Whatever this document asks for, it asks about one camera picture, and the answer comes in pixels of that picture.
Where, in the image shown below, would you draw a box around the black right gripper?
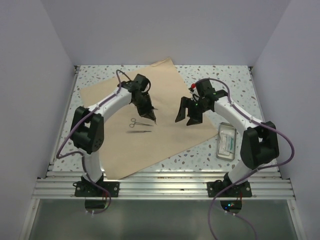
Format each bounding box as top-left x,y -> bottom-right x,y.
175,96 -> 210,127

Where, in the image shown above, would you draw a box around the steel hemostat forceps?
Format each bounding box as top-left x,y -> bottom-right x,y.
129,118 -> 153,128

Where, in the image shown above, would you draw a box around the steel scalpel handle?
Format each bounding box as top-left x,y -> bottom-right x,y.
126,130 -> 152,134

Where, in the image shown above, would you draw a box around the beige cloth drape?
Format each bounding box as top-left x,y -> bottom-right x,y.
79,57 -> 219,180

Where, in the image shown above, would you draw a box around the clear suture packet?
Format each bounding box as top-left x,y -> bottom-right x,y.
219,134 -> 228,150

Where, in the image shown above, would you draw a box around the green scalpel blade packet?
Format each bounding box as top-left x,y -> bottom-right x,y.
225,135 -> 235,153

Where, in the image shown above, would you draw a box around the metal instrument tray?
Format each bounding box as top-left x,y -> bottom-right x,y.
216,122 -> 237,162

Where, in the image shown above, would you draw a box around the white gauze pad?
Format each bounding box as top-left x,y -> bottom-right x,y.
218,149 -> 234,156

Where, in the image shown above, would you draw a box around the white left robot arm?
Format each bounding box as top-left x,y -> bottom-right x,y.
70,74 -> 156,197

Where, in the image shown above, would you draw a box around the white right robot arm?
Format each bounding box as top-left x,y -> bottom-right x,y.
175,78 -> 280,197

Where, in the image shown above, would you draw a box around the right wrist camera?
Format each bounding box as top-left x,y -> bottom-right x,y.
189,83 -> 198,95

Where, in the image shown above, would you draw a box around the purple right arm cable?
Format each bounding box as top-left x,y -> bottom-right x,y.
193,77 -> 296,240

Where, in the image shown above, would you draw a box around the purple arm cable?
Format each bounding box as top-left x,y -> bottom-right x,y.
56,69 -> 133,215
193,77 -> 296,240

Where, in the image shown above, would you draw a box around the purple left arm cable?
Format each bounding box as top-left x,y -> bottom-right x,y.
56,69 -> 133,215

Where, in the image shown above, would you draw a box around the aluminium rail frame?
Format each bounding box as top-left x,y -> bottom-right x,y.
20,65 -> 307,240

